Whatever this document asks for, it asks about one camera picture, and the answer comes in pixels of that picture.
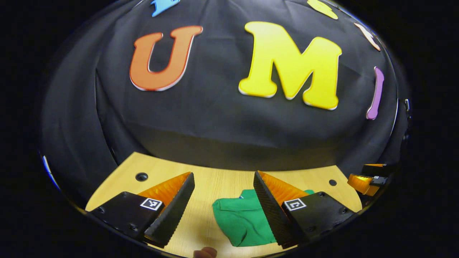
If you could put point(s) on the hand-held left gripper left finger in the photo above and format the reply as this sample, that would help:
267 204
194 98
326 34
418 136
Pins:
175 211

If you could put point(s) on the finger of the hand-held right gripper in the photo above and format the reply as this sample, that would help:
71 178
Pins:
362 183
378 169

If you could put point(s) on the black backdrop cloth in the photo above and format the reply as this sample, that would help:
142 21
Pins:
215 118

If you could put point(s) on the white printed banner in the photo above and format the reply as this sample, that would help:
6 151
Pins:
48 170

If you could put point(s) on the green T-shirt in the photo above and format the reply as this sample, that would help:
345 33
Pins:
240 218

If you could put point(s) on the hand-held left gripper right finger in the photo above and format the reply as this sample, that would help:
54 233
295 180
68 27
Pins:
272 215

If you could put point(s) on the dark metal stand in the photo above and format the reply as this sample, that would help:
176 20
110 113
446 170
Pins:
407 107

